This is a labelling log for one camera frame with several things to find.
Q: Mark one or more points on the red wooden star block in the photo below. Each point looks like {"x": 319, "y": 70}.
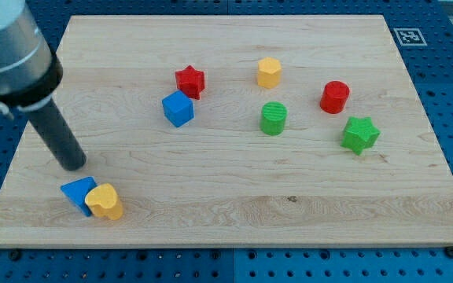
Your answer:
{"x": 190, "y": 81}

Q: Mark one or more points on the black cylindrical pointer rod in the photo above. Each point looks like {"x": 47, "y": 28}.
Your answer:
{"x": 53, "y": 129}

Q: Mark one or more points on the white fiducial marker tag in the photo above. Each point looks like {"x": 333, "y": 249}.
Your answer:
{"x": 410, "y": 37}

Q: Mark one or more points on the green wooden cylinder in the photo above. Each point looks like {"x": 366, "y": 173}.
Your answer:
{"x": 273, "y": 117}

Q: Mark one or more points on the yellow heart wooden block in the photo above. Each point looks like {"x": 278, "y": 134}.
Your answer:
{"x": 104, "y": 201}

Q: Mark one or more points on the light wooden board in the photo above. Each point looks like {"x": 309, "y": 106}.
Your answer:
{"x": 218, "y": 180}

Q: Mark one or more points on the green wooden star block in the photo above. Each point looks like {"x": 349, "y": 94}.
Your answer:
{"x": 359, "y": 134}

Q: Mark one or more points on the blue wooden cube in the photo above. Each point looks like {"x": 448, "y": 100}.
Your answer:
{"x": 178, "y": 108}

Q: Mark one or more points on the red wooden cylinder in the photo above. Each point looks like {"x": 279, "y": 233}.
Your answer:
{"x": 334, "y": 97}

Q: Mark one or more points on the blue triangular wooden block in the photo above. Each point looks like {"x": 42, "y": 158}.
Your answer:
{"x": 76, "y": 192}

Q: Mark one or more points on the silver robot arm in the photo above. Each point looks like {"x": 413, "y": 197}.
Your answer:
{"x": 29, "y": 68}

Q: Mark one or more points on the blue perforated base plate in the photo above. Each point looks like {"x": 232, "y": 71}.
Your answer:
{"x": 431, "y": 70}

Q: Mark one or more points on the yellow hexagonal wooden block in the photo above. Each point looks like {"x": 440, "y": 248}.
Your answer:
{"x": 269, "y": 72}

